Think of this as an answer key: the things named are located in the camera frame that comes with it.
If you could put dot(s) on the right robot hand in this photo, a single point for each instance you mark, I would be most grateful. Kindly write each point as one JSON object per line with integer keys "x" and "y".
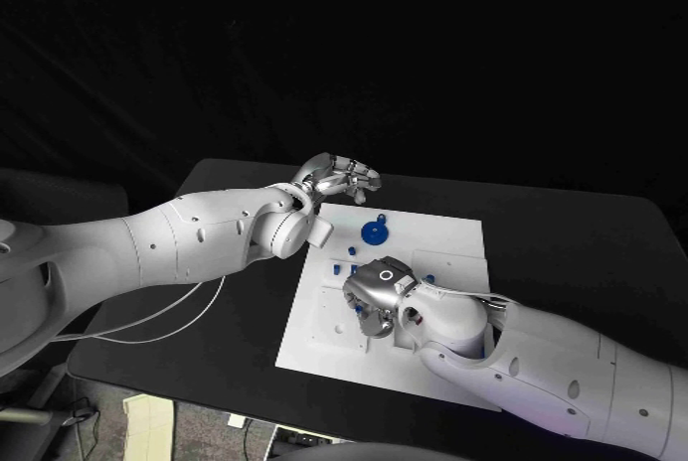
{"x": 376, "y": 287}

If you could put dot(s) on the grey metal bar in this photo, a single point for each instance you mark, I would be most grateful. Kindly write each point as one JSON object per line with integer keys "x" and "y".
{"x": 23, "y": 415}

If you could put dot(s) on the cream cardboard box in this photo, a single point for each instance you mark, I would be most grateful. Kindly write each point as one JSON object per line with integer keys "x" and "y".
{"x": 147, "y": 427}

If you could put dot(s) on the white task board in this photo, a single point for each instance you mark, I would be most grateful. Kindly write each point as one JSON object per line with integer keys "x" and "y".
{"x": 333, "y": 353}

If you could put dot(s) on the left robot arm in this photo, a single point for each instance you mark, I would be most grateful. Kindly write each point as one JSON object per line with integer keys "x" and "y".
{"x": 160, "y": 241}

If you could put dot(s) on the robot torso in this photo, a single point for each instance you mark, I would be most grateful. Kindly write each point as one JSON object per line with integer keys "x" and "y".
{"x": 365, "y": 452}

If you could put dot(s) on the blue gear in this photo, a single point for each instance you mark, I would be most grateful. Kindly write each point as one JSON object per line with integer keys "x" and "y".
{"x": 374, "y": 232}

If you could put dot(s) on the small white box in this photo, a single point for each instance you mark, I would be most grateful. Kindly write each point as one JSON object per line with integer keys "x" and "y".
{"x": 235, "y": 420}

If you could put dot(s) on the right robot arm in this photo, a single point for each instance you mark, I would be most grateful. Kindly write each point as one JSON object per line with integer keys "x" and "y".
{"x": 537, "y": 364}

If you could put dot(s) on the white power strip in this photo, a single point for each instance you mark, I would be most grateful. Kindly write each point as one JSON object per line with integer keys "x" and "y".
{"x": 306, "y": 436}

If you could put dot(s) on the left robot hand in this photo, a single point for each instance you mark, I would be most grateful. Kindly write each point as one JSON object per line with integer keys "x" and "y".
{"x": 333, "y": 174}

